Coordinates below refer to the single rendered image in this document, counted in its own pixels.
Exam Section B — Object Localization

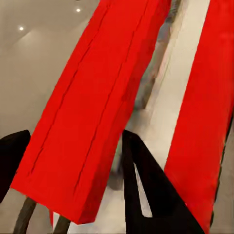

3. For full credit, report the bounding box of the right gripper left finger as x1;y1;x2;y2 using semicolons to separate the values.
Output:
0;130;31;203

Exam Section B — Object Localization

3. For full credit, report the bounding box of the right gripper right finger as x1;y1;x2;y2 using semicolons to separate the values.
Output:
122;130;205;234

